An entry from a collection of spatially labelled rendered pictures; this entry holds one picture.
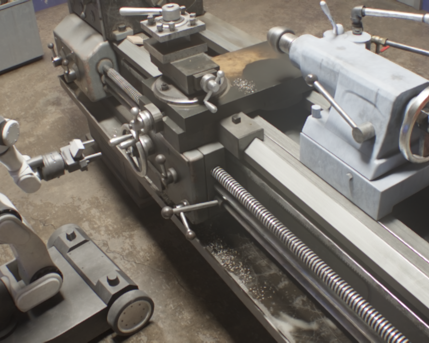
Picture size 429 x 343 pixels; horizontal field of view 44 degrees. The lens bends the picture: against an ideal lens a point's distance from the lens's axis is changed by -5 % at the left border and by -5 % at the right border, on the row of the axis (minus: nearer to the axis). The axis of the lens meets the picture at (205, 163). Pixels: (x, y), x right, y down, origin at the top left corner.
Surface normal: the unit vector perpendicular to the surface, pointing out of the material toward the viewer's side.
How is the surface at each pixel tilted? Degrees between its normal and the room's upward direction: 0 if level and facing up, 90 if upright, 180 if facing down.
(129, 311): 90
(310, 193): 36
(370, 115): 76
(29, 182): 112
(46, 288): 90
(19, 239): 90
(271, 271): 0
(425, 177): 90
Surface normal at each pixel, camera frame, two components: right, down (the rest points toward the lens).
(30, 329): -0.07, -0.80
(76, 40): -0.52, -0.50
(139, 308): 0.64, 0.42
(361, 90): -0.86, 0.24
